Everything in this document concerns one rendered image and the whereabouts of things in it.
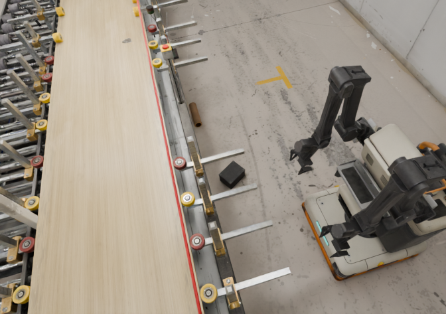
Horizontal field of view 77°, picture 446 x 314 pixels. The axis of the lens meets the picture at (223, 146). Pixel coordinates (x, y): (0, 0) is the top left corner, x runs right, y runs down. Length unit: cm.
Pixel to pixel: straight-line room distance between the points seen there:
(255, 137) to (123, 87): 138
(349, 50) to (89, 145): 324
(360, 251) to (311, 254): 39
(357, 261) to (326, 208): 41
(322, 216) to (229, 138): 122
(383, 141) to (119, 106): 168
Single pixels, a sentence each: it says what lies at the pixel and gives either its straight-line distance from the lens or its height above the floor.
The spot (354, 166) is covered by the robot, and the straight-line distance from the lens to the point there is 164.
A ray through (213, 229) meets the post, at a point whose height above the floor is 117.
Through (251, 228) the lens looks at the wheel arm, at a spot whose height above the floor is 85.
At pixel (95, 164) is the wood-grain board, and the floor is 90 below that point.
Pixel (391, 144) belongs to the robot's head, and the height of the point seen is 136.
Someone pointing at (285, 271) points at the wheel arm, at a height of 82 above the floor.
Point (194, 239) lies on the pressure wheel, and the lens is 155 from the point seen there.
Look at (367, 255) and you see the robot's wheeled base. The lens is 231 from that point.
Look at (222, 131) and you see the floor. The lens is 299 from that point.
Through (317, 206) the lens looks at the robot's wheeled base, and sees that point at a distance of 233.
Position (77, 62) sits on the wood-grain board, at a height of 90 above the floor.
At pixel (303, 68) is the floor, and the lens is 370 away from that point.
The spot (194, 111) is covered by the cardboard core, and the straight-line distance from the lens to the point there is 311.
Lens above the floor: 237
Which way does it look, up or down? 56 degrees down
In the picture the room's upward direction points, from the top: 7 degrees counter-clockwise
